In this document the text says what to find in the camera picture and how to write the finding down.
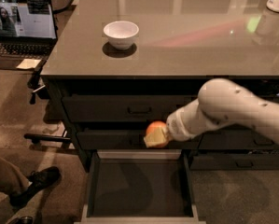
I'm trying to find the orange fruit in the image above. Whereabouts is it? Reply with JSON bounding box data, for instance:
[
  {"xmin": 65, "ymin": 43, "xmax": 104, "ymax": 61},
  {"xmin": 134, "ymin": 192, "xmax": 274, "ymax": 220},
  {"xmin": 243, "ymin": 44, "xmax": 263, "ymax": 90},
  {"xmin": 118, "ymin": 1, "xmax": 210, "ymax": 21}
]
[{"xmin": 145, "ymin": 120, "xmax": 171, "ymax": 149}]

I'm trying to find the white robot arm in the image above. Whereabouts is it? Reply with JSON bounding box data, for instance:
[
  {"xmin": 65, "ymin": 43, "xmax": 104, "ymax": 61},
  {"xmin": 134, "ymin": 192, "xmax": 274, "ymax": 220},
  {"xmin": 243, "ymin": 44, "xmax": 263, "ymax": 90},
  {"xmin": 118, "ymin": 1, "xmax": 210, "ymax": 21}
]
[{"xmin": 144, "ymin": 78, "xmax": 279, "ymax": 147}]

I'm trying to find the top left dark drawer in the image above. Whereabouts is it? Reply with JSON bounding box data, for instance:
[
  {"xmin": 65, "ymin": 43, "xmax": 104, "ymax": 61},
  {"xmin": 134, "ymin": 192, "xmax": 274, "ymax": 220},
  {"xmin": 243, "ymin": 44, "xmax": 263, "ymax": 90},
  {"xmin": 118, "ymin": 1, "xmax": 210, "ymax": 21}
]
[{"xmin": 62, "ymin": 94, "xmax": 193, "ymax": 122}]

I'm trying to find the dark drawer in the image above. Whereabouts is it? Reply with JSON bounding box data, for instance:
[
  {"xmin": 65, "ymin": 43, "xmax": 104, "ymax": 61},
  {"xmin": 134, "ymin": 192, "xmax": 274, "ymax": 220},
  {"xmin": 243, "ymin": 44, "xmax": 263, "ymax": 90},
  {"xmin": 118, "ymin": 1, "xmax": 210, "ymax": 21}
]
[
  {"xmin": 62, "ymin": 94, "xmax": 193, "ymax": 122},
  {"xmin": 188, "ymin": 151, "xmax": 279, "ymax": 171},
  {"xmin": 75, "ymin": 128, "xmax": 204, "ymax": 151},
  {"xmin": 199, "ymin": 130, "xmax": 279, "ymax": 150}
]

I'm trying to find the open bottom left drawer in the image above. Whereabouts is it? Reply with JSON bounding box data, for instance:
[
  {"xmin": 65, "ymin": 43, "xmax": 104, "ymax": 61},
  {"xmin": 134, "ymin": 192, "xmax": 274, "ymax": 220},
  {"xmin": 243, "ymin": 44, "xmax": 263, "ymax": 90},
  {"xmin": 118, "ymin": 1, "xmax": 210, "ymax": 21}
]
[{"xmin": 75, "ymin": 150, "xmax": 206, "ymax": 224}]

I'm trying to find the middle left dark drawer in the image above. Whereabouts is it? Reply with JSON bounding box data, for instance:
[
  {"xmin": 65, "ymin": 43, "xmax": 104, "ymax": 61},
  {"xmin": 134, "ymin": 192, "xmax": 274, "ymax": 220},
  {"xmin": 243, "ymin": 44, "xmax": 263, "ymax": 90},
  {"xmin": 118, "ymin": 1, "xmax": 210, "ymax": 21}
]
[{"xmin": 75, "ymin": 128, "xmax": 204, "ymax": 151}]

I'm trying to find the middle right dark drawer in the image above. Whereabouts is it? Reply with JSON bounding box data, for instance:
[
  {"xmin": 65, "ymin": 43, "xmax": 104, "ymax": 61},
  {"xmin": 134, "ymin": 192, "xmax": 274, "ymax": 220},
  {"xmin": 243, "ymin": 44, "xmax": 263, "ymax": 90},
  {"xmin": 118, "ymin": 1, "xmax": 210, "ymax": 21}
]
[{"xmin": 199, "ymin": 130, "xmax": 279, "ymax": 150}]

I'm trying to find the bottom right dark drawer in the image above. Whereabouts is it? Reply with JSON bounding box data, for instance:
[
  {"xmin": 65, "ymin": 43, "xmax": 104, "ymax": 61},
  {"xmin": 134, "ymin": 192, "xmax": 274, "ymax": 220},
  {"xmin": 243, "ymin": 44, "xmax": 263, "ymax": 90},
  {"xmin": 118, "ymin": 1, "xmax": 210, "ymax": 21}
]
[{"xmin": 188, "ymin": 151, "xmax": 279, "ymax": 171}]

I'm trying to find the white bowl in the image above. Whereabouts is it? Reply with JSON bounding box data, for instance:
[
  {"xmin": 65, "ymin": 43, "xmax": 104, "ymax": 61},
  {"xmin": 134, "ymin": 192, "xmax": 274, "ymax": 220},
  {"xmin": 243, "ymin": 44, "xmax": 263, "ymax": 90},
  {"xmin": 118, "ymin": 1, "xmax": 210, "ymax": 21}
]
[{"xmin": 104, "ymin": 21, "xmax": 139, "ymax": 50}]

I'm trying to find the black chair base leg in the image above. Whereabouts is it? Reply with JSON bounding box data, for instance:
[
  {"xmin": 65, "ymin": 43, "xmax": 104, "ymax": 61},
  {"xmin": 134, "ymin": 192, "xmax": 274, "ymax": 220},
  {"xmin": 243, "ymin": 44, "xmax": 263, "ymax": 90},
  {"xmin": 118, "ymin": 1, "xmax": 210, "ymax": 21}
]
[{"xmin": 24, "ymin": 133, "xmax": 71, "ymax": 144}]

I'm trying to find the black shoe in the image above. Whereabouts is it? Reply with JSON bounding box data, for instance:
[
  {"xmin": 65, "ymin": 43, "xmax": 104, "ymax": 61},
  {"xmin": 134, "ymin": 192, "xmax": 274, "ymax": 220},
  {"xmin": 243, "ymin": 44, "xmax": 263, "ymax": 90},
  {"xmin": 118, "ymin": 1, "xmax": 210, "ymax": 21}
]
[{"xmin": 9, "ymin": 166, "xmax": 61, "ymax": 208}]

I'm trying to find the white sticky note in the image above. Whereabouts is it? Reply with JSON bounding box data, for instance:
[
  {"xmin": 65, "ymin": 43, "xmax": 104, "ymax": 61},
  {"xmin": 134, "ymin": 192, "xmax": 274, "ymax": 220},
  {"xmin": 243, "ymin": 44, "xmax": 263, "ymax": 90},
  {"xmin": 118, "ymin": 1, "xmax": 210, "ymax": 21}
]
[{"xmin": 17, "ymin": 59, "xmax": 40, "ymax": 70}]

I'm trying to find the brown trouser leg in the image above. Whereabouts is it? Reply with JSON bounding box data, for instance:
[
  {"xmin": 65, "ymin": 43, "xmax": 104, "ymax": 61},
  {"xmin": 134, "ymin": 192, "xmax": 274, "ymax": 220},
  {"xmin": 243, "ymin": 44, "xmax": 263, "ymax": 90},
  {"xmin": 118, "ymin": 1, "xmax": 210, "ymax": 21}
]
[{"xmin": 0, "ymin": 157, "xmax": 29, "ymax": 196}]

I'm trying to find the open black laptop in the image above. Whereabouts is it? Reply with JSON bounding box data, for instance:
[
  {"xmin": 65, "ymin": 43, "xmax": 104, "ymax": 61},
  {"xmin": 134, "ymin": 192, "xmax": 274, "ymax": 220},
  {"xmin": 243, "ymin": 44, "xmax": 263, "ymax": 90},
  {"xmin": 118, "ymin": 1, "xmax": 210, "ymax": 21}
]
[{"xmin": 0, "ymin": 0, "xmax": 58, "ymax": 59}]

